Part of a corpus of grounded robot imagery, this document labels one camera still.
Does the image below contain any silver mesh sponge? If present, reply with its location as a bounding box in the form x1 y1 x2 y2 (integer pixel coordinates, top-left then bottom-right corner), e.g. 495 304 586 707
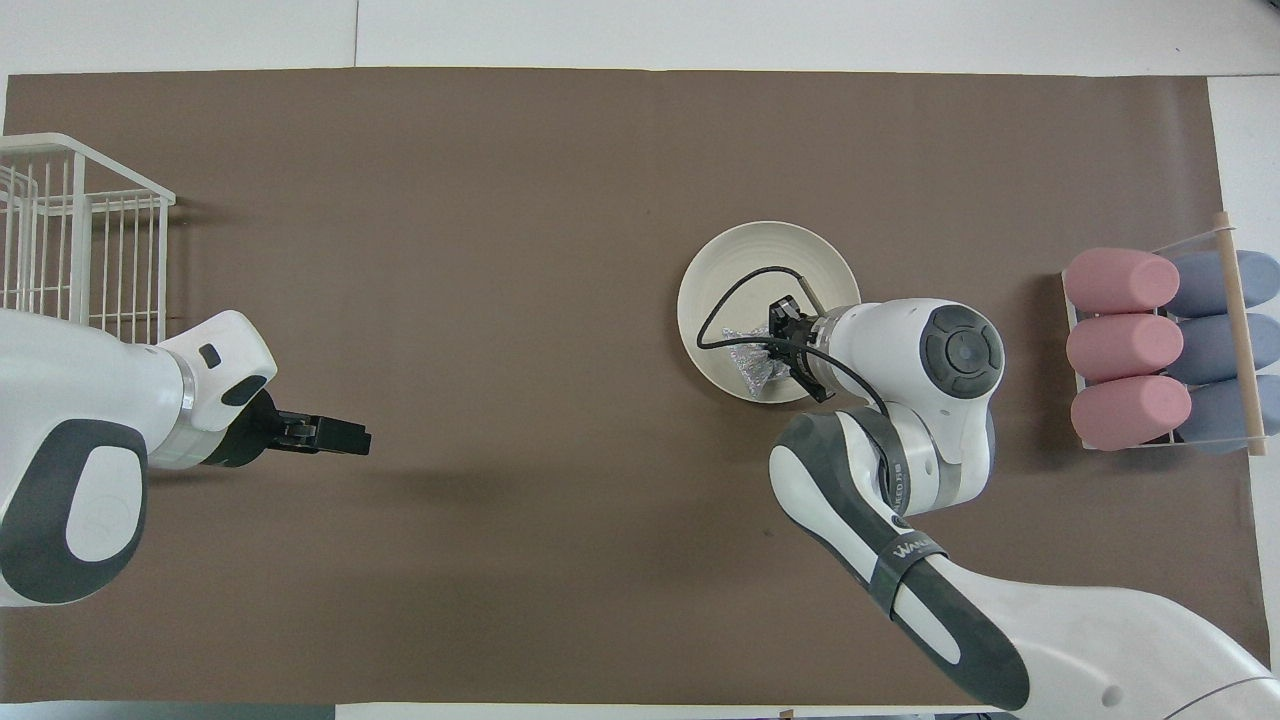
722 325 793 397

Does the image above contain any brown table mat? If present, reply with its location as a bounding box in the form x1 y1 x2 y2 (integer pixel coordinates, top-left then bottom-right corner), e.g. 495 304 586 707
0 67 1263 707

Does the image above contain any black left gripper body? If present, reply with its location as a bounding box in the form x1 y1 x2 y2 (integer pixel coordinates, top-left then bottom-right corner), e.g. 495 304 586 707
203 388 301 470

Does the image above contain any white wire dish rack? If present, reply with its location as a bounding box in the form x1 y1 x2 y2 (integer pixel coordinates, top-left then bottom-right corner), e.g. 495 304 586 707
0 132 177 346

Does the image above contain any cup holder with wooden handle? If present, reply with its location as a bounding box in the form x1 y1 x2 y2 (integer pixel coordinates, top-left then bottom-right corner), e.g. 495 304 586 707
1060 211 1271 459

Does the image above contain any cream round plate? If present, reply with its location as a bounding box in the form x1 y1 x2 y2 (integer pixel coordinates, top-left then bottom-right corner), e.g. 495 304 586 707
676 220 863 404

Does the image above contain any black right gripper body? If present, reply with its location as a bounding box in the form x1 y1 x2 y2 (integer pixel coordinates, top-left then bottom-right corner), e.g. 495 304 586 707
788 310 833 403

